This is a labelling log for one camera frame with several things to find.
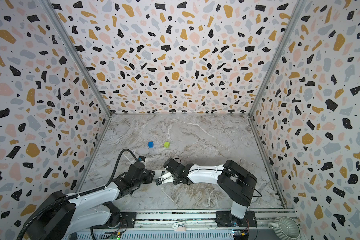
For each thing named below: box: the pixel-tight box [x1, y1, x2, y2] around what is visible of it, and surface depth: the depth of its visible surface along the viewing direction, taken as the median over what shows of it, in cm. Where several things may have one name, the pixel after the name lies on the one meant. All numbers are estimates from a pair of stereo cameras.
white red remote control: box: [152, 169, 169, 179], surface depth 90 cm
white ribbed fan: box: [267, 216, 301, 240], surface depth 70 cm
